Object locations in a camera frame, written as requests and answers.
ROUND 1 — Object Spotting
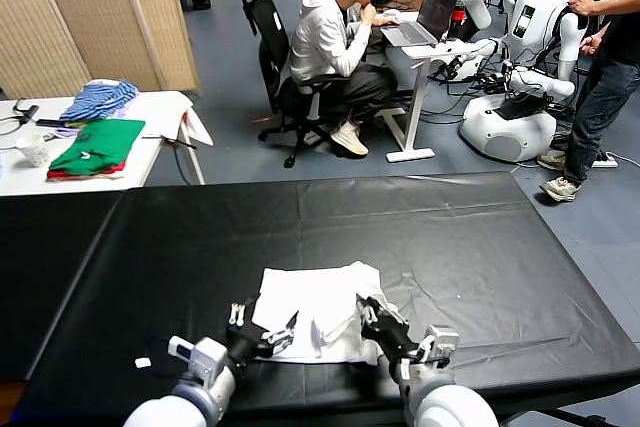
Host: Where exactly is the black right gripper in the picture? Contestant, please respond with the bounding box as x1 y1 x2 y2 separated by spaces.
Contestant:
355 296 421 363

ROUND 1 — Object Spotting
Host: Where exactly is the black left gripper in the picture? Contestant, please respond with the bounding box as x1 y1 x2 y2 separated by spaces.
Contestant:
227 302 300 361

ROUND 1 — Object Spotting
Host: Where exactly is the white t-shirt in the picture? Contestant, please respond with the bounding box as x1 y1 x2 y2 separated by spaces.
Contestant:
251 260 407 366

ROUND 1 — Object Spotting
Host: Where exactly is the standing person in dark clothes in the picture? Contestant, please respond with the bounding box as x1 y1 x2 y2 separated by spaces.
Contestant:
537 0 640 203

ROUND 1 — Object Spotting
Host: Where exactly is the black table cover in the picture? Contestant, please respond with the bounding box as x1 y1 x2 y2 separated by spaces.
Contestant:
0 171 640 427

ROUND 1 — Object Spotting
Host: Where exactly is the white folding table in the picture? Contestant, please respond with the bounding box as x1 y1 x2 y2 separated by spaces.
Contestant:
0 90 206 197

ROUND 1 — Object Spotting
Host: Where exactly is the white standing desk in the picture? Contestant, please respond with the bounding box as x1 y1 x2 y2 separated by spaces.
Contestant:
384 10 469 164

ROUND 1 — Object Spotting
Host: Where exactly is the red folded shirt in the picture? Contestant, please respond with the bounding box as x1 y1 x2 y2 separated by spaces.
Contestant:
47 159 129 181

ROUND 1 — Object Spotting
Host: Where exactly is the green folded shirt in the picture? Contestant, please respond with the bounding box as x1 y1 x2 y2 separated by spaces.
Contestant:
48 118 146 176

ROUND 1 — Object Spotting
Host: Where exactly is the blue striped shirt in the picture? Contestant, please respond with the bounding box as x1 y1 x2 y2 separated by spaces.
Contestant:
59 79 140 124

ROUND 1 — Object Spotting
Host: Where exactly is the seated man in white hoodie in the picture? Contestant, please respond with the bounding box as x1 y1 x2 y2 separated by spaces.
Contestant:
288 0 401 157

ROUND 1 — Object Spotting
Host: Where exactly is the black office chair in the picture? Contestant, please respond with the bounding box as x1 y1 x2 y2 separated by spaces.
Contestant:
240 0 361 169

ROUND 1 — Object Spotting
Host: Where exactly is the white paper cup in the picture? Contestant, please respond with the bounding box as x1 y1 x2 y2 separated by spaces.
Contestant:
14 135 50 169

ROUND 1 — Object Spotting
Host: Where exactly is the red cola bottle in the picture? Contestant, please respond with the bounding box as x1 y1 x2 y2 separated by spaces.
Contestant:
448 0 466 41

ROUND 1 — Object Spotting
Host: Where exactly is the grey laptop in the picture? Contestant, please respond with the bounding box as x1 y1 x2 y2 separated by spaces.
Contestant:
380 0 459 47

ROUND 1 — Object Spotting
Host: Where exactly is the white humanoid robot on base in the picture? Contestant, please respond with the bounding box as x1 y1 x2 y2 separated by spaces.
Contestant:
457 0 589 164

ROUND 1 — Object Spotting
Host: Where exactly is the woven wooden folding screen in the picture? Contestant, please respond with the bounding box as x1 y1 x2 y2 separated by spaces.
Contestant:
0 0 200 101

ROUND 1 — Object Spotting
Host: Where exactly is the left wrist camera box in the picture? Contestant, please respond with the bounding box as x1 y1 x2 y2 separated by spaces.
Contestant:
167 335 231 388

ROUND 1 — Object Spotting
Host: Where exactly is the thin black cable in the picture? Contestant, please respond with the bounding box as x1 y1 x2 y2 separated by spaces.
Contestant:
141 134 197 184

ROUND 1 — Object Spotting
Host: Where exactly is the black metal table frame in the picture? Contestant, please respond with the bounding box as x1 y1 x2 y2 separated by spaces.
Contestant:
539 406 609 427

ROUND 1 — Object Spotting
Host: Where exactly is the black floor cable bundle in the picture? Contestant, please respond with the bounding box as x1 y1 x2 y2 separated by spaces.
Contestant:
427 59 509 98

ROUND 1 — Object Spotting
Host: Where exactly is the black corded headset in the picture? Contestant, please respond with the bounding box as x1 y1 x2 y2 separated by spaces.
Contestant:
0 98 40 137

